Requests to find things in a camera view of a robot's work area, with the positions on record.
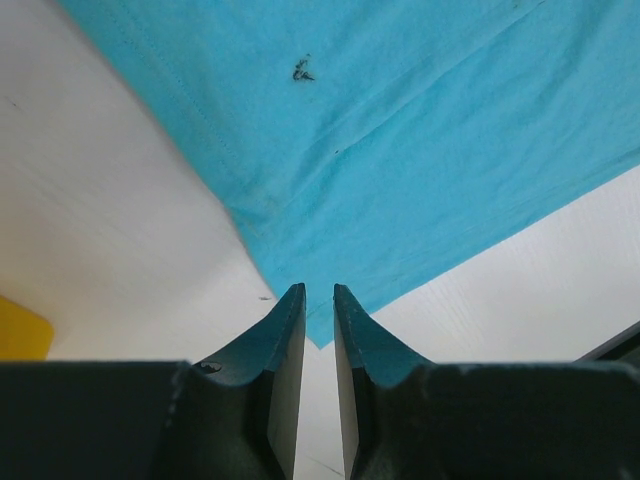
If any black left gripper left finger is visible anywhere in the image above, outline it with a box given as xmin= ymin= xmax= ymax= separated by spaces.
xmin=154 ymin=284 xmax=306 ymax=479

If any yellow plastic bin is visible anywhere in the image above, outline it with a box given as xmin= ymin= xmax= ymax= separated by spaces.
xmin=0 ymin=297 xmax=54 ymax=362

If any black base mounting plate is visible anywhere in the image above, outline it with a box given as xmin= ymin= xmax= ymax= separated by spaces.
xmin=579 ymin=322 xmax=640 ymax=367

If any cyan t shirt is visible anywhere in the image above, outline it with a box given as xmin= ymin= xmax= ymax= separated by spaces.
xmin=63 ymin=1 xmax=639 ymax=347

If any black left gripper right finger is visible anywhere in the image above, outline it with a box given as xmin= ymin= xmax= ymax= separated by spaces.
xmin=334 ymin=285 xmax=639 ymax=479

